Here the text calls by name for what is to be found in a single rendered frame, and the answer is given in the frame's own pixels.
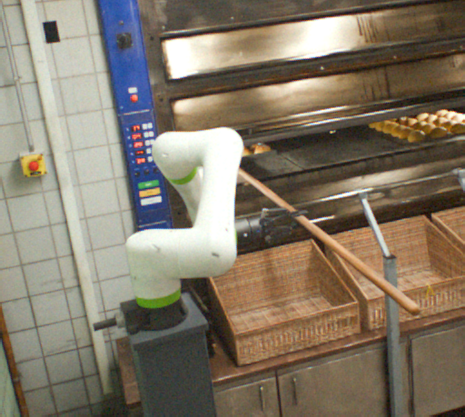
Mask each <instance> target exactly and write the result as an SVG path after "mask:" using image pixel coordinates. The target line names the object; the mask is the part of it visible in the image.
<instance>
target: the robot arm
mask: <svg viewBox="0 0 465 417"><path fill-rule="evenodd" d="M242 153H243V143H242V138H241V137H240V136H239V135H238V134H237V133H236V132H234V131H233V130H231V129H228V128H217V129H212V130H208V131H201V132H191V133H165V134H162V135H159V136H158V137H157V138H156V139H155V141H154V143H153V148H152V156H153V160H154V162H155V164H156V165H157V167H158V168H159V170H161V171H162V173H163V174H164V176H165V177H166V178H167V179H168V180H169V183H170V184H171V185H172V186H173V187H174V188H175V189H176V190H177V192H178V193H179V194H181V196H182V198H183V199H184V202H185V204H186V207H187V210H188V213H189V215H190V217H191V220H192V223H193V228H192V229H181V230H164V229H152V230H146V231H142V232H139V233H135V234H133V235H132V236H130V237H129V238H128V240H127V241H126V245H125V250H126V255H127V261H128V266H129V272H130V276H131V283H132V287H133V292H134V296H135V298H134V299H131V300H128V301H124V302H121V303H120V305H121V309H120V311H121V312H120V313H116V314H115V315H114V318H110V319H107V320H103V321H100V322H95V323H93V328H94V332H96V331H101V330H103V329H107V328H111V327H114V326H116V327H117V329H123V328H126V330H127V332H128V333H130V335H132V334H135V333H138V332H140V331H141V330H142V329H143V330H146V331H162V330H167V329H170V328H173V327H175V326H177V325H180V324H181V323H183V321H184V320H185V319H186V318H187V317H188V315H189V310H188V306H187V305H186V304H185V303H184V300H183V297H182V295H181V287H182V285H181V278H193V277H212V276H218V275H222V274H224V273H226V272H228V271H229V270H230V269H231V268H232V266H233V264H234V261H235V257H236V245H240V244H245V243H249V242H250V240H251V239H254V238H258V237H265V240H266V241H267V243H270V242H271V241H272V240H274V239H277V238H281V237H283V236H286V235H289V234H291V231H292V229H296V228H300V227H301V224H300V223H297V221H294V223H290V225H284V226H272V224H273V223H275V221H278V220H281V219H283V218H286V217H288V216H290V217H296V216H301V215H305V214H308V213H309V212H307V211H306V210H304V211H300V212H298V211H297V210H294V211H289V209H287V208H286V207H285V208H276V209H269V210H268V209H262V215H261V216H258V217H255V218H251V219H246V218H241V219H235V220H234V218H233V212H234V193H235V185H236V177H237V173H238V168H240V164H241V160H242ZM198 167H203V179H202V177H201V175H200V174H199V171H198ZM272 213H281V214H277V215H275V216H273V217H269V218H268V217H266V216H265V215H268V214H272ZM275 231H283V232H280V233H275V234H272V235H268V234H269V233H270V232H275Z"/></svg>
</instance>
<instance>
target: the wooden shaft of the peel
mask: <svg viewBox="0 0 465 417"><path fill-rule="evenodd" d="M238 174H241V175H242V176H243V177H244V178H245V179H247V180H248V181H249V183H250V184H252V185H253V186H254V187H255V188H257V189H258V190H260V191H261V192H262V193H264V194H265V195H266V196H268V197H269V198H270V199H271V200H272V201H273V202H274V203H275V204H276V205H278V206H280V207H281V208H285V207H286V208H287V209H289V211H294V209H293V208H292V207H290V206H289V205H288V204H287V203H286V202H285V201H284V200H283V199H282V198H281V197H278V196H277V195H276V194H274V193H273V192H272V191H271V190H269V189H268V188H267V187H265V186H264V185H263V184H261V183H260V181H258V180H256V179H255V178H254V177H253V176H251V175H250V174H248V173H247V172H246V171H245V170H243V169H242V168H241V167H240V168H238ZM293 218H294V219H295V220H296V221H297V223H300V224H301V225H302V226H303V227H305V228H306V229H307V230H308V231H309V232H311V233H312V234H313V235H315V236H316V237H317V238H318V239H320V240H322V242H323V243H324V244H326V245H327V246H328V247H329V248H330V249H332V250H333V251H334V252H335V253H336V254H338V255H339V256H340V257H342V258H343V259H344V260H345V261H346V263H348V264H349V265H350V266H352V267H353V268H354V269H355V270H356V271H358V272H360V273H361V274H363V275H364V276H365V277H366V278H367V279H369V280H370V281H371V283H373V284H374V285H375V286H376V287H377V288H379V289H381V290H382V291H383V292H384V293H386V294H387V295H388V296H390V298H391V299H392V300H393V301H395V302H396V303H397V304H398V305H399V306H401V307H402V308H403V309H404V310H406V311H407V312H408V313H410V314H411V315H414V316H416V315H418V314H419V313H420V308H419V306H418V305H416V304H415V302H413V301H412V300H411V299H410V298H408V297H407V296H406V295H404V294H403V293H402V292H399V291H398V290H397V289H396V288H394V287H393V286H392V285H390V284H389V282H388V281H386V280H385V279H384V278H382V277H381V276H380V275H378V274H376V273H375V272H374V271H373V270H372V269H371V268H369V267H368V266H367V265H365V264H364V263H363V262H362V261H361V260H360V259H358V258H357V257H355V256H354V255H353V254H351V253H350V252H349V251H347V250H346V249H345V248H343V247H342V246H341V245H340V244H337V243H336V241H334V240H333V239H332V238H331V237H330V236H329V235H328V234H326V233H325V232H324V231H322V230H321V229H320V228H318V227H316V226H315V225H314V224H312V223H311V221H310V220H308V219H307V218H306V217H304V216H303V215H301V216H296V217H293Z"/></svg>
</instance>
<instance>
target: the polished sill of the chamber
mask: <svg viewBox="0 0 465 417"><path fill-rule="evenodd" d="M459 150H465V138H463V139H458V140H453V142H448V143H444V144H434V145H429V146H424V147H419V148H414V149H410V150H405V151H400V152H394V153H389V154H381V155H375V156H371V157H366V158H362V159H356V160H350V161H346V163H341V164H332V165H327V166H323V167H317V168H312V169H307V170H302V171H297V172H292V173H287V174H278V175H274V176H269V177H263V178H258V179H256V180H258V181H260V183H261V184H263V185H264V186H265V187H267V188H268V189H270V188H274V187H280V186H285V185H289V184H297V183H303V181H308V180H312V179H317V178H323V177H327V176H332V175H336V174H346V173H350V172H355V171H360V170H365V169H370V168H374V167H380V166H384V165H389V164H397V163H403V161H408V160H412V159H417V158H422V157H427V156H432V155H436V154H445V153H450V152H455V151H459ZM255 191H260V190H258V189H257V188H255V187H254V186H253V185H252V184H250V183H249V181H244V183H239V184H236V185H235V193H234V195H236V194H246V193H250V192H255Z"/></svg>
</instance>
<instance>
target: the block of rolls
mask: <svg viewBox="0 0 465 417"><path fill-rule="evenodd" d="M405 117H406V118H405V119H403V120H402V119H401V118H394V119H390V120H385V122H378V123H374V124H365V125H364V126H369V127H370V128H375V129H376V130H377V131H383V132H384V133H385V134H391V135H393V136H398V137H399V138H408V140H409V142H410V143H417V142H421V140H424V139H425V134H429V135H430V137H431V138H439V137H444V136H446V135H447V133H448V132H447V131H450V133H451V134H462V133H465V115H464V114H456V113H455V112H448V111H446V110H442V111H436V112H431V113H426V114H415V115H411V116H405Z"/></svg>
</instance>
